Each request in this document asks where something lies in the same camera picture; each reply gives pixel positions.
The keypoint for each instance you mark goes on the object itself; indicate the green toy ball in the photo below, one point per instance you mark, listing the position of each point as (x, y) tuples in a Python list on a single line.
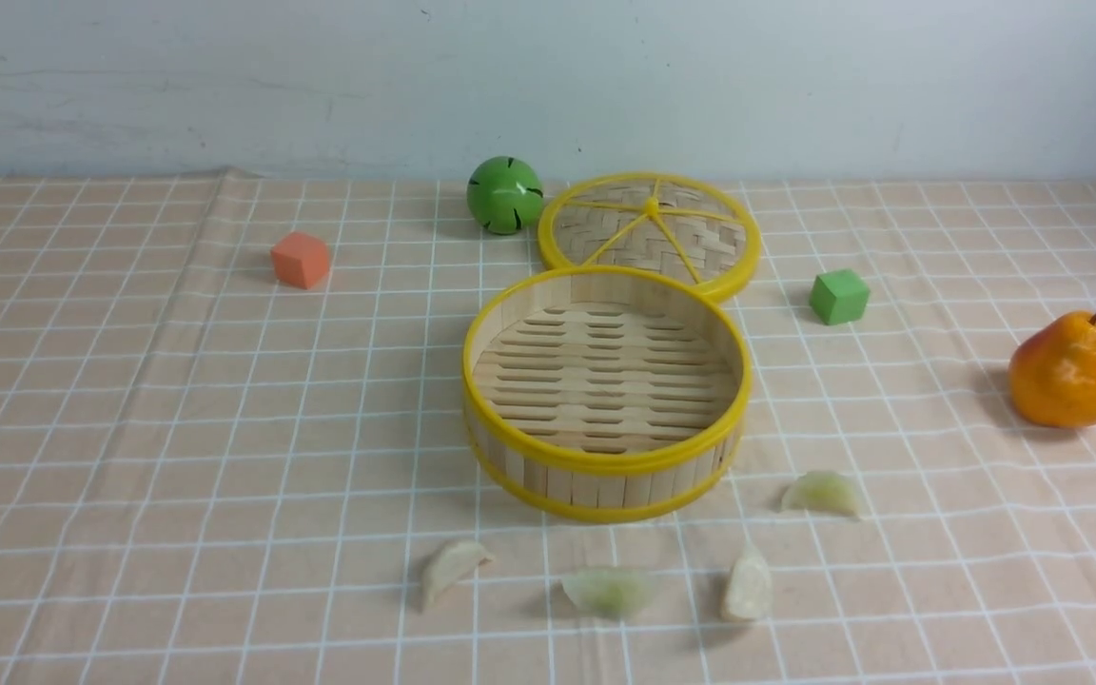
[(505, 195)]

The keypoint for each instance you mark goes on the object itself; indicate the beige grid tablecloth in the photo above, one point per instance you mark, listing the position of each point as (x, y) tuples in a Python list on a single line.
[(211, 477)]

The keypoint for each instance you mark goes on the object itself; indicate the pale green dumpling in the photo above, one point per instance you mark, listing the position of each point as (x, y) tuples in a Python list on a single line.
[(827, 492), (609, 591)]

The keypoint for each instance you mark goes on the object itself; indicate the green foam cube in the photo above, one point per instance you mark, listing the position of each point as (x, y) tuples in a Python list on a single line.
[(839, 296)]

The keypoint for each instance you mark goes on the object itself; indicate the orange foam cube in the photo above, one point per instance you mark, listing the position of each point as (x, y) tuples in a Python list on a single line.
[(300, 260)]

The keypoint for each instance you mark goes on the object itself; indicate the bamboo steamer tray yellow rim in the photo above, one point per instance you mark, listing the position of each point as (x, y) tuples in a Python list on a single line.
[(605, 394)]

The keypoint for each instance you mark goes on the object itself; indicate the white dumpling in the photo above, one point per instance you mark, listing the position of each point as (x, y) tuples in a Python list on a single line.
[(453, 562), (749, 588)]

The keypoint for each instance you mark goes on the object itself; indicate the orange yellow toy pear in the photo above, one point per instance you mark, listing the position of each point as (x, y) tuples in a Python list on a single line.
[(1052, 375)]

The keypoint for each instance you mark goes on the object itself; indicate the woven bamboo steamer lid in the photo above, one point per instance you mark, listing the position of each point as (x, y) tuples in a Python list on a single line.
[(667, 224)]

